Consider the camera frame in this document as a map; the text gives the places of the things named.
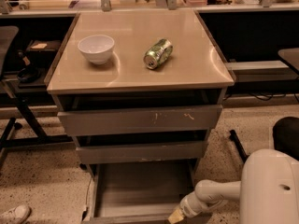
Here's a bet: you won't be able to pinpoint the grey middle drawer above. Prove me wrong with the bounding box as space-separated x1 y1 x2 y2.
76 141 207 164

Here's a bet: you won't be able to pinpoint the grey drawer cabinet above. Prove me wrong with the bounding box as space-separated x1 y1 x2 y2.
44 8 236 190

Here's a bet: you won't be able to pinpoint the black metal bar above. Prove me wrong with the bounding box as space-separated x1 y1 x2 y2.
230 130 248 162

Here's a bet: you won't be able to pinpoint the white ceramic bowl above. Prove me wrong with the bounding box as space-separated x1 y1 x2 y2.
78 35 115 64

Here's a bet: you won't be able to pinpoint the black table frame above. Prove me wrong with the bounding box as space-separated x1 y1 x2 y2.
0 77 74 170

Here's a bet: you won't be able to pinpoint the grey top drawer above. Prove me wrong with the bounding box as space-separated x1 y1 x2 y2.
58 105 222 136

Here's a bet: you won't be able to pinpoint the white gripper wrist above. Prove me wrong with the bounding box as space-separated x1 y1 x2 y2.
167 191 228 224

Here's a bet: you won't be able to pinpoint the green soda can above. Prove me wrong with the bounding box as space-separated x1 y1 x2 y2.
143 38 173 70

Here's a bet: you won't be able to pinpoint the white floor cable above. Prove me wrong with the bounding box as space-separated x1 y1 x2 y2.
81 177 93 222

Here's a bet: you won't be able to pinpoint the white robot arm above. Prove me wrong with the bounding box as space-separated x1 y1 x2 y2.
168 149 299 224

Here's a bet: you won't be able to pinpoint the white sneaker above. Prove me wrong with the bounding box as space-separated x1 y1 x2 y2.
0 205 31 224

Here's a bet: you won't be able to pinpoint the grey drawer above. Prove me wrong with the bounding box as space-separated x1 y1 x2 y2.
58 105 222 136
76 141 207 164
81 161 193 224

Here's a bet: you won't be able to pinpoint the dark box with note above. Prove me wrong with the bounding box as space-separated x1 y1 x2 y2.
26 40 61 59

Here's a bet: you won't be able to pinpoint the black headphones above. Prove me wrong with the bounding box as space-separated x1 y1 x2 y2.
17 65 40 83

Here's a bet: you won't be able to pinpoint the black trouser leg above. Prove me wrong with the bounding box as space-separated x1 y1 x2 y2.
273 117 299 160

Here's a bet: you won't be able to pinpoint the grey bottom drawer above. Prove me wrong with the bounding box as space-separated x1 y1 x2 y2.
81 161 193 224

